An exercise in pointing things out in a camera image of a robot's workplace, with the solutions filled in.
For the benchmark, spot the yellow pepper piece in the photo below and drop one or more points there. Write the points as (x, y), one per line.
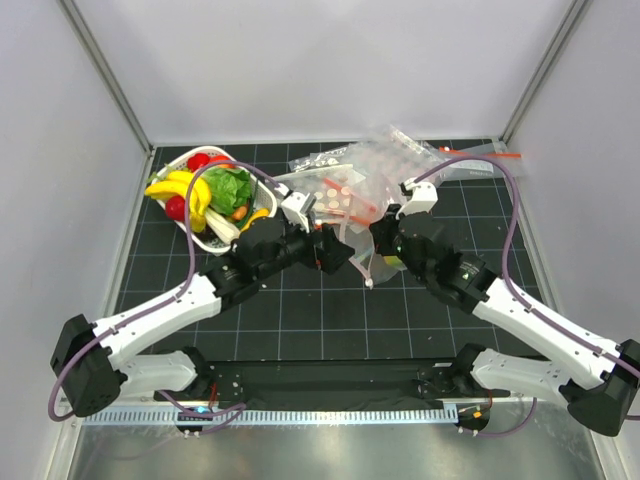
(258, 214)

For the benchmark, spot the red orange tomato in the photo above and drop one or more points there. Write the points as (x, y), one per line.
(222, 161)

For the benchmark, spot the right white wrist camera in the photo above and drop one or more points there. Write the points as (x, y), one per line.
(421, 197)

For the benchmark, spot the pile of red-dotted bags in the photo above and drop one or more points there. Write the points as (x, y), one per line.
(389, 157)

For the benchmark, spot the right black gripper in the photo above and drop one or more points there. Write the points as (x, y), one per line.
(382, 230)

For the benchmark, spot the clear bag orange zipper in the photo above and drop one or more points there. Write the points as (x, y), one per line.
(481, 161)

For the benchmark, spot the clear white-dotted zip bag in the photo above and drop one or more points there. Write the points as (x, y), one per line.
(340, 193)

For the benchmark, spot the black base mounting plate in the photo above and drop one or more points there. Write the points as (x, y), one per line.
(334, 385)

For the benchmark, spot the white plastic basket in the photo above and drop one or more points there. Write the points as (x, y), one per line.
(262, 197)

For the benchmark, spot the orange green mango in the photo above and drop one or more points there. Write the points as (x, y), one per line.
(395, 262)

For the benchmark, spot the red apple front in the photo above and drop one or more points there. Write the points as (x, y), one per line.
(176, 208)

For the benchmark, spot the small orange carrot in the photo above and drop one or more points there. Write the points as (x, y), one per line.
(240, 213)

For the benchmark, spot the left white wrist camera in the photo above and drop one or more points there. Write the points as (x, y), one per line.
(296, 207)

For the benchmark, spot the yellow banana bunch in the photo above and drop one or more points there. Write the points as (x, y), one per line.
(177, 183)

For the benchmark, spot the aluminium frame post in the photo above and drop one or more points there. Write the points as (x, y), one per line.
(96, 56)
(569, 23)

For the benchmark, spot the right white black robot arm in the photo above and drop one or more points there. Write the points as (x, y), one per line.
(594, 378)

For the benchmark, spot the red strawberry back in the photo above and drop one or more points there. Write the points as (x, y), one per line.
(197, 161)

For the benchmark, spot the clear pink-dotted zip bag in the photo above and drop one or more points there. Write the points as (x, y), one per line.
(366, 260)

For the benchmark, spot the right aluminium frame post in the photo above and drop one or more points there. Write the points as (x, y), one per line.
(569, 23)

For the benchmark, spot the slotted aluminium cable duct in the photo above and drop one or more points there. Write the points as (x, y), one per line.
(169, 415)

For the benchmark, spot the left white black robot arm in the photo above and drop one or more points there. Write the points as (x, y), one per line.
(96, 363)

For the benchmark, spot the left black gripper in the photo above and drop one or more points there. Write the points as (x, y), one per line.
(333, 252)

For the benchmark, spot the white leek stalk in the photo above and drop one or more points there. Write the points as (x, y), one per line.
(223, 229)

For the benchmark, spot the left aluminium frame post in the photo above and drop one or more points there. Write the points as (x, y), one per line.
(96, 56)

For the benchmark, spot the green lettuce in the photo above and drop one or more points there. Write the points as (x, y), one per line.
(230, 188)

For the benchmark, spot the black grid cutting mat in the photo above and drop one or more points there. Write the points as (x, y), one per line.
(303, 314)

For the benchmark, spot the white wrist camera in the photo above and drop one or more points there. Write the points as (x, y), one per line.
(296, 207)
(421, 197)

